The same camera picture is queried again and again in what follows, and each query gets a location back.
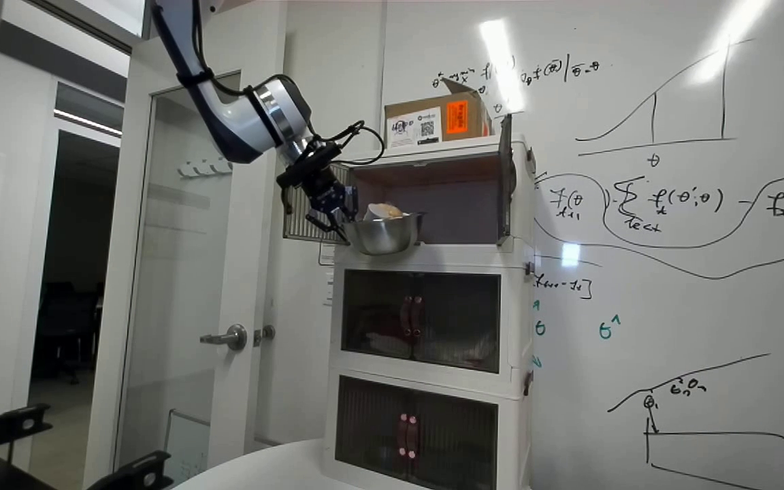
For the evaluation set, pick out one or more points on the brown cardboard box with labels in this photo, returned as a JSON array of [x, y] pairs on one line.
[[435, 115]]

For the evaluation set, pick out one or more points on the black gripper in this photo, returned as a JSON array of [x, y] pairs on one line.
[[316, 181]]

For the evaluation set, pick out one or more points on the large wall whiteboard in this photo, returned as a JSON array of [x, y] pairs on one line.
[[682, 272]]

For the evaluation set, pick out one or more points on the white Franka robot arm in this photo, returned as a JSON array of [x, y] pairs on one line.
[[237, 112]]

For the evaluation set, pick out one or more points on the white room door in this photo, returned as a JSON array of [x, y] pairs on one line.
[[174, 289]]

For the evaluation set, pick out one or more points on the white three-tier cabinet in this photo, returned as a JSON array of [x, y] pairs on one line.
[[429, 364]]

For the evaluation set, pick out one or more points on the small silver door knob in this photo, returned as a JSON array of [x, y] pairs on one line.
[[264, 334]]

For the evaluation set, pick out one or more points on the shiny steel bowl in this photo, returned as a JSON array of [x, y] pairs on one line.
[[386, 234]]

